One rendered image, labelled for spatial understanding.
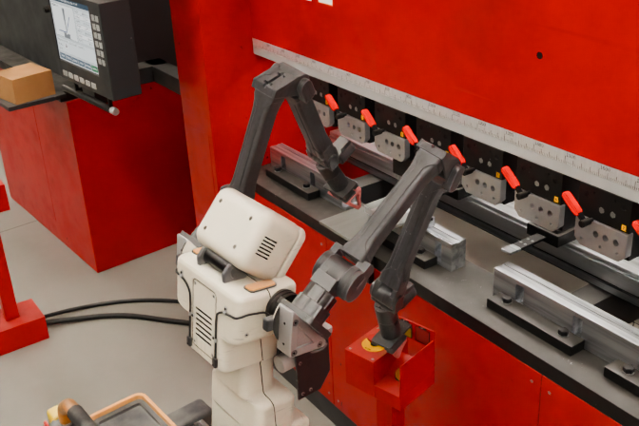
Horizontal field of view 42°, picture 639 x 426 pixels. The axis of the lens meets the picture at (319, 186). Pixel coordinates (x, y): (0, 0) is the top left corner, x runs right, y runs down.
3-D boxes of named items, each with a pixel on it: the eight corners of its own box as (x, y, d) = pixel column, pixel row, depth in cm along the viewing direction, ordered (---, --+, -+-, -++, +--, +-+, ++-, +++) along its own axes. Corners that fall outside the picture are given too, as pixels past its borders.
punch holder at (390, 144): (374, 149, 268) (373, 101, 261) (395, 143, 272) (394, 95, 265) (404, 164, 256) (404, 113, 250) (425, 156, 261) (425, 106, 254)
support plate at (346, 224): (319, 223, 263) (319, 221, 263) (383, 200, 276) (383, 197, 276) (353, 244, 249) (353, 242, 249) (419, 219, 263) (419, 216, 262)
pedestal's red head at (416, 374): (345, 382, 242) (343, 331, 235) (379, 357, 253) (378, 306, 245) (400, 411, 230) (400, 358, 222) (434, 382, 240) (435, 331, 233)
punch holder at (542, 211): (513, 214, 222) (516, 157, 215) (535, 204, 227) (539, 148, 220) (557, 234, 211) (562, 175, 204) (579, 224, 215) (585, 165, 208)
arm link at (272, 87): (250, 62, 199) (281, 80, 194) (285, 58, 210) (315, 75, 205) (206, 220, 217) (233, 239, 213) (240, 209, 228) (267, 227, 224)
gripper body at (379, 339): (412, 328, 227) (408, 309, 222) (391, 354, 221) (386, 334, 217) (393, 320, 231) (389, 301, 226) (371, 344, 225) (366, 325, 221)
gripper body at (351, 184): (339, 175, 256) (329, 160, 252) (359, 186, 249) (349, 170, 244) (325, 190, 255) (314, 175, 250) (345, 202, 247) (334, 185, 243)
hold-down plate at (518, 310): (486, 306, 236) (486, 298, 235) (499, 300, 239) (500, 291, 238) (571, 357, 214) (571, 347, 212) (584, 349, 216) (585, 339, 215)
